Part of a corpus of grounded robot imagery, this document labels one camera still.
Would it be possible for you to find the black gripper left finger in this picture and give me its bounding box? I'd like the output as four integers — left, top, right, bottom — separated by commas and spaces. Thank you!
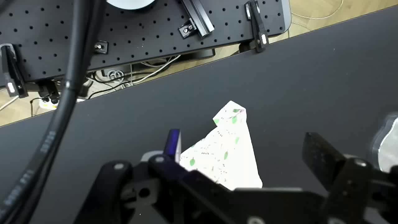
74, 128, 251, 224

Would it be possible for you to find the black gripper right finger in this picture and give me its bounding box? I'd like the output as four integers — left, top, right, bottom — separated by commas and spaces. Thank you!
302, 130, 398, 224

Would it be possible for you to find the white green-spotted cloth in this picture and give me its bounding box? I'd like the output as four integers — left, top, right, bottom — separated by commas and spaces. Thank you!
178, 99, 265, 191

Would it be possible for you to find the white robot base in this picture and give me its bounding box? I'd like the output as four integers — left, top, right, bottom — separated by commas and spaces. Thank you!
105, 0, 157, 9

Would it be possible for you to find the black perforated breadboard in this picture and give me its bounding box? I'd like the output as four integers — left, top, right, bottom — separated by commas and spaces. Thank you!
0, 0, 293, 84

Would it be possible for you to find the black table clamp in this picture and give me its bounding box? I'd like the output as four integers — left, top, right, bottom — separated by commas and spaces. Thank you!
0, 42, 30, 99
239, 0, 270, 54

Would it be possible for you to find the white loose cable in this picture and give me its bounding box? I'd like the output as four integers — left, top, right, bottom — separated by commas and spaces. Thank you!
89, 53, 185, 90

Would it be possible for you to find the thick black cable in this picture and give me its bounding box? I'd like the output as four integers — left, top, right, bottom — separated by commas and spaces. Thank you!
0, 0, 108, 224

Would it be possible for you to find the small black bolted bracket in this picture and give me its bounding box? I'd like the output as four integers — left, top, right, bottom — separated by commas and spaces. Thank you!
93, 39, 110, 56

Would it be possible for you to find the black rail with bracket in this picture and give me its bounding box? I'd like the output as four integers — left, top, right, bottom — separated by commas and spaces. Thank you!
178, 0, 217, 39

